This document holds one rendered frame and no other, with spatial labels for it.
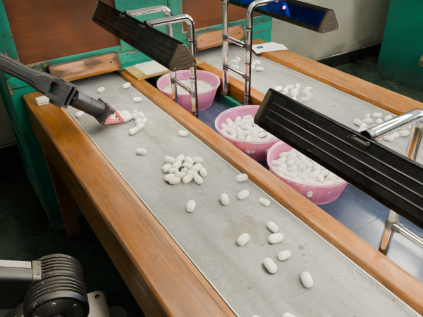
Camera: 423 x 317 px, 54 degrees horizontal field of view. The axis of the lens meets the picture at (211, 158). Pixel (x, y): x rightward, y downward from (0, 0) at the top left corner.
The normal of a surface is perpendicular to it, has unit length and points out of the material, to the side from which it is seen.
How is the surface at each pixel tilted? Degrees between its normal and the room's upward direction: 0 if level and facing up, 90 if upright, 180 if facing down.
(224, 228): 0
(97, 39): 90
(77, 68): 67
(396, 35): 90
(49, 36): 90
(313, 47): 88
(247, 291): 0
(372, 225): 0
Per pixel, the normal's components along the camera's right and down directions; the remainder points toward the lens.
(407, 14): -0.85, 0.31
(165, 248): -0.02, -0.83
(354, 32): 0.53, 0.45
